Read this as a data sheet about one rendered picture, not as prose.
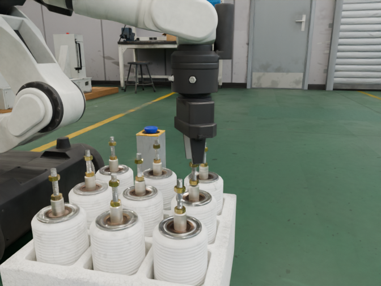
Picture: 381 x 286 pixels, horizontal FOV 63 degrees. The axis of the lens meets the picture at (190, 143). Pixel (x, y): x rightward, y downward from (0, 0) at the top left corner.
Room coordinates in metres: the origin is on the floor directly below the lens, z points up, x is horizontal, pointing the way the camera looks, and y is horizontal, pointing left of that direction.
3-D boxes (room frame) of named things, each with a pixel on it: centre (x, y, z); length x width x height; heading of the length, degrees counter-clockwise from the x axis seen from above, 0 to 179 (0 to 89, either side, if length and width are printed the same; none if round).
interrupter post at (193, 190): (0.60, -0.01, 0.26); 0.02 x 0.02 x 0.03
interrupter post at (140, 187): (0.62, 0.11, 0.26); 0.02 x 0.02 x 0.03
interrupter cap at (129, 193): (0.62, 0.11, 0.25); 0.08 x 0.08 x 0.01
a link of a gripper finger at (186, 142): (0.62, 0.00, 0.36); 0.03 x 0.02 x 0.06; 110
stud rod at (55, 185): (0.53, 0.25, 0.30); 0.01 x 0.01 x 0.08
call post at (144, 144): (0.92, 0.12, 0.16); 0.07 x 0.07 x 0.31; 78
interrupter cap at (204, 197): (0.60, -0.01, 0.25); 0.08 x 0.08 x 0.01
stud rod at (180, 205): (0.48, 0.02, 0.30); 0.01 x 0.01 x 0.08
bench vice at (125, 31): (5.15, 0.99, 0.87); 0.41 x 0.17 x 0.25; 168
